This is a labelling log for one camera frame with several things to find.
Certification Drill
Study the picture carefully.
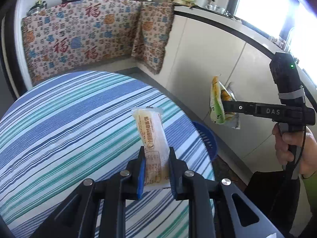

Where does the green yellow snack wrapper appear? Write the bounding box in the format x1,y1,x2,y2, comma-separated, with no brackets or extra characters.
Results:
209,75,241,130

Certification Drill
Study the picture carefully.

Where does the cream ice pop wrapper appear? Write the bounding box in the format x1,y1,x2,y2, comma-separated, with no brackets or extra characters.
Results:
132,107,170,192

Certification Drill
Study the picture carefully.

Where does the white kitchen cabinet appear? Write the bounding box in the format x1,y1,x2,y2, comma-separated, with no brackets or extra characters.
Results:
134,6,317,179

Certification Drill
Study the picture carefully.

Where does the right hand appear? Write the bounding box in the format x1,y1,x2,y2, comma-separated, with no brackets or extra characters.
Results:
271,124,317,176

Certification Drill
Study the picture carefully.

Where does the colourful hexagon floor mat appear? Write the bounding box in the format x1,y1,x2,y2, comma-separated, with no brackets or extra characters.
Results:
212,155,247,191

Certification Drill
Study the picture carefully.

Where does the blue plastic waste basket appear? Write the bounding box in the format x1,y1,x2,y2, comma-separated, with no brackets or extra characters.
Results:
192,121,218,162

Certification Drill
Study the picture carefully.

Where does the blue striped tablecloth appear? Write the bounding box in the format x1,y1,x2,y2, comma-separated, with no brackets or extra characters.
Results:
1,71,214,237

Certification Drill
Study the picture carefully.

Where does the small patterned hanging cloth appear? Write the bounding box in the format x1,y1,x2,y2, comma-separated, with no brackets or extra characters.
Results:
131,2,174,75

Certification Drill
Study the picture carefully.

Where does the patterned Chinese character cloth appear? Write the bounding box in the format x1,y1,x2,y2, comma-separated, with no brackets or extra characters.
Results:
20,0,143,86

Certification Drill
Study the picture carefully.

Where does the steel kettle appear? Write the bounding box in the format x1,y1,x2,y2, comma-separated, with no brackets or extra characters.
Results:
27,0,47,16

